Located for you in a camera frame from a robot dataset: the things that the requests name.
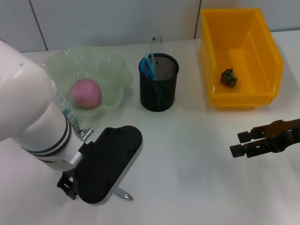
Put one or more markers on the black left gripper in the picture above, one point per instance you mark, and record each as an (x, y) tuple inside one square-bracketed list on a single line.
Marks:
[(70, 175)]

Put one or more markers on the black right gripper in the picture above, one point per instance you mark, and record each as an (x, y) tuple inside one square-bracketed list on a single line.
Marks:
[(286, 133)]

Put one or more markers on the grey silver ballpoint pen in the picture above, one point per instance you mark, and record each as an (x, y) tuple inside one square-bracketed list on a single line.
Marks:
[(126, 195)]

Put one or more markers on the green plastic wrapper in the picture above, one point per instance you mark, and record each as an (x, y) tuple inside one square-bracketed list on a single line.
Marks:
[(229, 77)]

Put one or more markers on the clear water bottle green label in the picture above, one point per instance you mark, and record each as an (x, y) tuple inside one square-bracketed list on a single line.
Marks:
[(68, 110)]

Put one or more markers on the pink peach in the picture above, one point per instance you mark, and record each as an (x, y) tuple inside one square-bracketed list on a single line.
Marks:
[(86, 93)]

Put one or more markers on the blue scissors with sheath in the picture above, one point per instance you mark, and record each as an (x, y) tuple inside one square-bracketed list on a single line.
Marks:
[(147, 68)]

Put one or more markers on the clear plastic ruler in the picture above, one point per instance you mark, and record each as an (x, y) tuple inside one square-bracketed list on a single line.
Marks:
[(155, 47)]

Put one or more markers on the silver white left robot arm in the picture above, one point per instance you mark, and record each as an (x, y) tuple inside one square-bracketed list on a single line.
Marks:
[(23, 93)]

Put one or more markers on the black mesh pen cup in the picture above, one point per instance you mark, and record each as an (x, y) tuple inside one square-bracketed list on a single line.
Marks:
[(158, 98)]

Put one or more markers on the pale green glass fruit plate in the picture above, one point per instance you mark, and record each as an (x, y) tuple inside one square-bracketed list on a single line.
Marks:
[(105, 68)]

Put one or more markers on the silver left gripper connector stud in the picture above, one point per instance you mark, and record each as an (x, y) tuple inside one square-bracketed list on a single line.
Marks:
[(87, 134)]

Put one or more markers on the yellow plastic bin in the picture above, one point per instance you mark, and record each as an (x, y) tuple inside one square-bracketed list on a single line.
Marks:
[(255, 58)]

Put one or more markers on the silver black wrist camera box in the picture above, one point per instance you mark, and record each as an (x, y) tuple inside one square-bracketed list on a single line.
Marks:
[(110, 164)]

